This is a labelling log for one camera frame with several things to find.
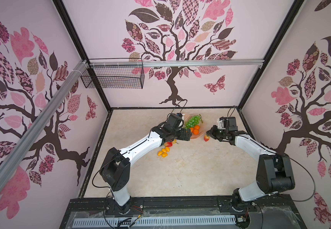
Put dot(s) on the pink leaf-shaped bowl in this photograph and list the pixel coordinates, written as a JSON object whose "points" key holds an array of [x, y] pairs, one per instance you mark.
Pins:
{"points": [[202, 129]]}

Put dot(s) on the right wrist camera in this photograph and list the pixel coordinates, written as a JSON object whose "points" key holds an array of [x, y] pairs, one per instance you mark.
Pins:
{"points": [[223, 123]]}

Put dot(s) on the back aluminium rail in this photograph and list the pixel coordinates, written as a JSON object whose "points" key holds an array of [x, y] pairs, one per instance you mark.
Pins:
{"points": [[231, 62]]}

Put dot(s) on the black base frame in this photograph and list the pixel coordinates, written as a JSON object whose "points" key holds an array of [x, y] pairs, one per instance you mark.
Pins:
{"points": [[270, 212]]}

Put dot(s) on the green grape bunch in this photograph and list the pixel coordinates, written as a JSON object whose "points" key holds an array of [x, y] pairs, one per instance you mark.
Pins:
{"points": [[193, 121]]}

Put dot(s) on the black wire basket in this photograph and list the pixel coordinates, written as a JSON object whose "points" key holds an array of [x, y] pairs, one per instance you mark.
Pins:
{"points": [[114, 73]]}

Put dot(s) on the left aluminium rail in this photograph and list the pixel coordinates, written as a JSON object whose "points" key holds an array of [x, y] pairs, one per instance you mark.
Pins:
{"points": [[13, 160]]}

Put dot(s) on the pale red strawberry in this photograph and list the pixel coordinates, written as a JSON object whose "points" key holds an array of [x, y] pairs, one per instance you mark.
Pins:
{"points": [[168, 144]]}

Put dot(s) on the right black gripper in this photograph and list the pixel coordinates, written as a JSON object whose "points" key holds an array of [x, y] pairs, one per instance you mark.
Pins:
{"points": [[215, 133]]}

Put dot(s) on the aluminium rail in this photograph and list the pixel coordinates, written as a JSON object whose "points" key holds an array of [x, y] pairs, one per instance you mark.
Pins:
{"points": [[231, 62], [13, 160]]}

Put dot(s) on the lone red strawberry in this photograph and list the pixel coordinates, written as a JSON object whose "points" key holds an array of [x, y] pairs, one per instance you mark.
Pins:
{"points": [[206, 138]]}

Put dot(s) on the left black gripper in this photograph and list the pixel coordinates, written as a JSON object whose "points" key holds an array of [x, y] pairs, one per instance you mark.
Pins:
{"points": [[182, 134]]}

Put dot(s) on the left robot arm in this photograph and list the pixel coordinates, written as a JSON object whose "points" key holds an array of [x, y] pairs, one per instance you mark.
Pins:
{"points": [[115, 169]]}

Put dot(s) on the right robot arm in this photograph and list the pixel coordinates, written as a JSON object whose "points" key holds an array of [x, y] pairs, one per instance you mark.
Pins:
{"points": [[274, 171]]}

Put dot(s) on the white slotted cable duct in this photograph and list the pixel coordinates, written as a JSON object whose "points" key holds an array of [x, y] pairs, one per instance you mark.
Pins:
{"points": [[153, 222]]}

